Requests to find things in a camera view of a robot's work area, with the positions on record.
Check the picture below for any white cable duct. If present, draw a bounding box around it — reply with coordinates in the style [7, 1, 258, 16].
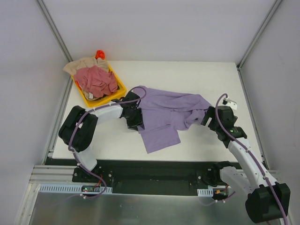
[197, 188, 214, 197]
[39, 184, 113, 195]

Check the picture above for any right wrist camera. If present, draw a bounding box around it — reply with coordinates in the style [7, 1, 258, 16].
[222, 97, 238, 111]

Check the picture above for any yellow plastic tray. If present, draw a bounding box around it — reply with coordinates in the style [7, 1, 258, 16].
[63, 57, 127, 108]

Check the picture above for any beige t-shirt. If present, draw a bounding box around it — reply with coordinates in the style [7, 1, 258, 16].
[63, 57, 109, 76]

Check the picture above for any right white cable duct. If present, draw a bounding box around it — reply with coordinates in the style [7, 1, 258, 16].
[197, 188, 214, 197]

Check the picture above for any pink t-shirt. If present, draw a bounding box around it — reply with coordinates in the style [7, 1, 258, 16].
[74, 66, 118, 100]

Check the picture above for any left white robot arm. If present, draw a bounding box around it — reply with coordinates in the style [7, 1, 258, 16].
[58, 91, 144, 182]

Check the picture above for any purple t-shirt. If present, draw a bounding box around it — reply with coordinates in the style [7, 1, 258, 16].
[133, 86, 211, 154]

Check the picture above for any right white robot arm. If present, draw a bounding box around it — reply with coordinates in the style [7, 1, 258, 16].
[201, 106, 291, 224]

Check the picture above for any left white cable duct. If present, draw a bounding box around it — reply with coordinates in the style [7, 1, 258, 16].
[39, 184, 113, 195]

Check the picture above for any orange red cloth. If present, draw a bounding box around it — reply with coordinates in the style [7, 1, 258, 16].
[95, 50, 105, 60]

